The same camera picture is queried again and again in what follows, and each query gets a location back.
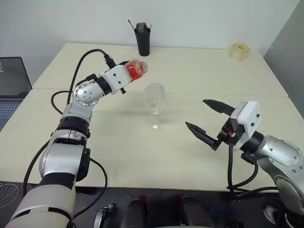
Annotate small bottle with red drink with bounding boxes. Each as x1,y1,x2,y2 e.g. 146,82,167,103
123,59,149,81

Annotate small black device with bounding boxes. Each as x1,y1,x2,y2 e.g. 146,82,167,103
95,203,117,228

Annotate clear tape roll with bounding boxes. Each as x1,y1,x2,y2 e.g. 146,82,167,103
229,43,251,61

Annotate clear wine glass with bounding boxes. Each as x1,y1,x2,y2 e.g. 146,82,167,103
143,82,166,131

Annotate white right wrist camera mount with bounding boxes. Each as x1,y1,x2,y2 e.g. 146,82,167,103
230,100,262,152

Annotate dark grey laptop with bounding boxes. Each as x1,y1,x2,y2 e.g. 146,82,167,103
0,56,33,132

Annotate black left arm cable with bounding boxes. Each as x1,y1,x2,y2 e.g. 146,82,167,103
22,48,117,219

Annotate dark rounded shape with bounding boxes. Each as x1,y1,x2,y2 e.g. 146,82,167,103
175,194,216,228
120,194,151,228

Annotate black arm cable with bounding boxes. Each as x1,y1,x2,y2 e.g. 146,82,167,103
227,142,280,198
22,48,117,219

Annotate tall black cup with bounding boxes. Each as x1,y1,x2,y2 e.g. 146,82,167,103
133,21,152,57

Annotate thin white cables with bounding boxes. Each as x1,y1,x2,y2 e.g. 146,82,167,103
0,181,20,209

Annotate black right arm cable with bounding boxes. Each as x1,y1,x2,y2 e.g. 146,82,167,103
227,142,280,198

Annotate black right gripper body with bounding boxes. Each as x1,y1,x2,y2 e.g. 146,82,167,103
218,115,238,146

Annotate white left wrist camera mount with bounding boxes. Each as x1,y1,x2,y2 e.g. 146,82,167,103
99,65,133,95

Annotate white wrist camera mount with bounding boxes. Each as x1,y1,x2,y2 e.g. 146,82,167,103
99,65,133,95
230,100,262,152

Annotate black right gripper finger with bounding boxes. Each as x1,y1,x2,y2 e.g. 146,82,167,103
185,122,219,151
202,99,236,117

